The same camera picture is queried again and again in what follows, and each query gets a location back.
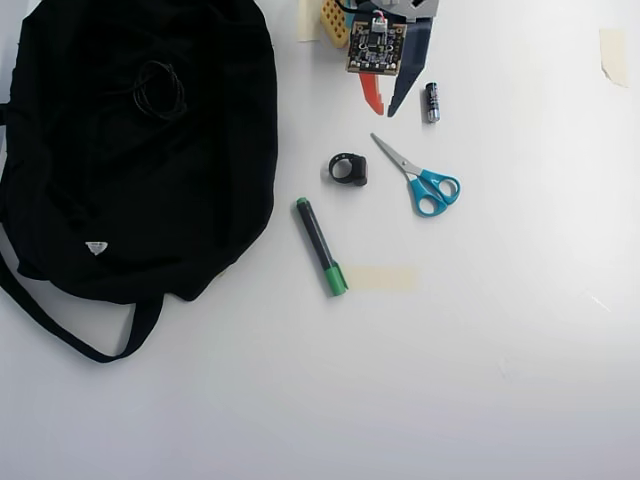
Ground black ring clip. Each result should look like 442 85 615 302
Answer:
327 152 370 188

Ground black cylindrical battery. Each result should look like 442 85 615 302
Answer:
423 81 442 124

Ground yellow perforated block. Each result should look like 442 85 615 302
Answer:
319 0 352 51

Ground camera circuit board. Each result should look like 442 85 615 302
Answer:
345 16 408 79

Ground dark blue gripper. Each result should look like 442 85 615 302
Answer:
358 16 437 119

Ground black usb cable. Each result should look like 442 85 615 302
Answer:
129 60 187 121

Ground green black marker pen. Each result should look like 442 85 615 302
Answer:
294 196 350 298

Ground long beige masking tape strip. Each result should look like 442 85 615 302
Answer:
344 265 419 292

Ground blue handled scissors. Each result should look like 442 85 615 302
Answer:
369 131 462 218

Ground black fabric bag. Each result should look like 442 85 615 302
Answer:
0 0 280 365

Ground torn beige masking tape piece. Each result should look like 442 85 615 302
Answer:
598 27 630 89

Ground narrow beige masking tape piece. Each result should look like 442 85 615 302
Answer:
299 0 324 43

